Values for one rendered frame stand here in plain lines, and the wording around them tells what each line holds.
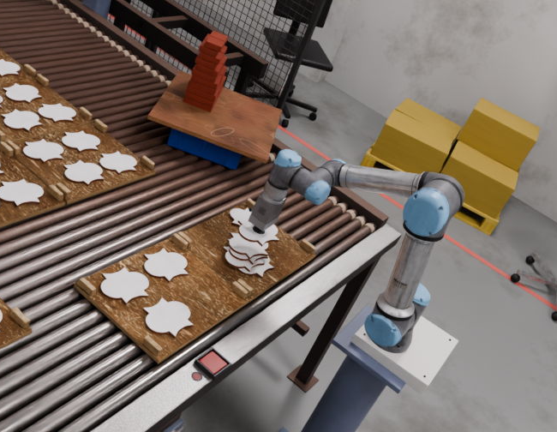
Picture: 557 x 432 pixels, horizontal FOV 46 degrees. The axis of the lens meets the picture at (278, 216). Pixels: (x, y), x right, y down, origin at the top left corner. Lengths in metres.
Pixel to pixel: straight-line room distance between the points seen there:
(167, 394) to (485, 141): 4.05
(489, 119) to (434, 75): 0.95
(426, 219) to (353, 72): 4.69
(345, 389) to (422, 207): 0.84
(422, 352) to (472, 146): 3.32
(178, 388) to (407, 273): 0.71
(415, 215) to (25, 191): 1.23
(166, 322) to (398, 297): 0.67
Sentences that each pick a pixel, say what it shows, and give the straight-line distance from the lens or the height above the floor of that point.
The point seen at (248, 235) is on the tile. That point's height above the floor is 1.07.
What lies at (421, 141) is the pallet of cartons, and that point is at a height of 0.41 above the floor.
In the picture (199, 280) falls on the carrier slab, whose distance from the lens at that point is 2.09.
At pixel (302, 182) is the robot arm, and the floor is 1.33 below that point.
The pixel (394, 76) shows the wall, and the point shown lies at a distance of 6.23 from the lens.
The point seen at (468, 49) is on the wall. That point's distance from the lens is 5.98.
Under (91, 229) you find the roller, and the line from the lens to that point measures 2.20.
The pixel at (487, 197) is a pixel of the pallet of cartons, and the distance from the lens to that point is 5.17.
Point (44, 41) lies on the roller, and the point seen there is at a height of 0.91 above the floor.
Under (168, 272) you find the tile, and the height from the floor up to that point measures 0.95.
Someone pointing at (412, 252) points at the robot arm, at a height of 1.36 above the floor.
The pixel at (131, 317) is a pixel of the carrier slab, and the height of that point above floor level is 0.94.
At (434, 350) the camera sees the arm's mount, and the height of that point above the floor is 0.92.
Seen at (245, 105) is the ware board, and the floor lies 1.04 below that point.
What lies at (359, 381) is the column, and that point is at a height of 0.75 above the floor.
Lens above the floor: 2.30
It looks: 33 degrees down
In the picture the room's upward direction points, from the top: 24 degrees clockwise
